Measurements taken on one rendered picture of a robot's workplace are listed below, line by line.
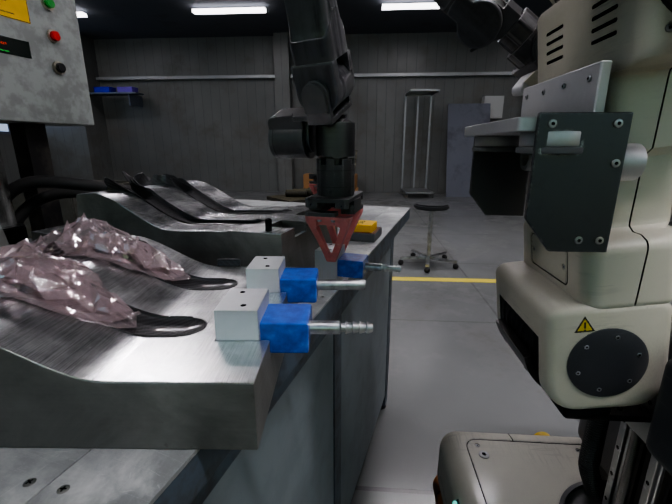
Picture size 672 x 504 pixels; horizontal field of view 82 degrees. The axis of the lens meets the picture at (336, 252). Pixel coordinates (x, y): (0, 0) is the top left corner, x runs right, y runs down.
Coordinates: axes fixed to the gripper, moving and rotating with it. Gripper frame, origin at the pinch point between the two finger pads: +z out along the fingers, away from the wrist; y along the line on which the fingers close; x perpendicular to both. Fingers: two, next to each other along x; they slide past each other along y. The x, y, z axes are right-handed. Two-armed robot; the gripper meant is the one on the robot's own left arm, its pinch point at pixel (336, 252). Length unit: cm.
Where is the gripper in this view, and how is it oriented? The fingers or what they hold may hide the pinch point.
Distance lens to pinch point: 61.0
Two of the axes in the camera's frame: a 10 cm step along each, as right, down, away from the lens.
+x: 9.6, 0.7, -2.6
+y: -2.7, 2.7, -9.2
